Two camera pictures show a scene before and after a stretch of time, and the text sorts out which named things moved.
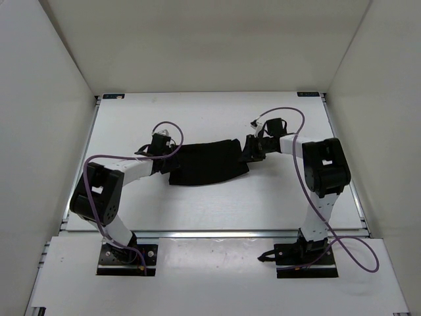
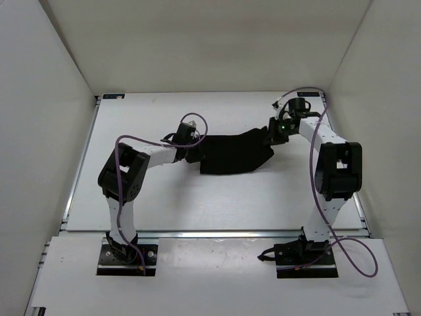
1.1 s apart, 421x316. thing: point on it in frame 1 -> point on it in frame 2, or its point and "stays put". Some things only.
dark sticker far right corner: (308, 94) stays put
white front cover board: (216, 276) stays put
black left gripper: (167, 169) -> (197, 157)
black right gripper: (249, 153) -> (274, 139)
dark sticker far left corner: (113, 96) stays put
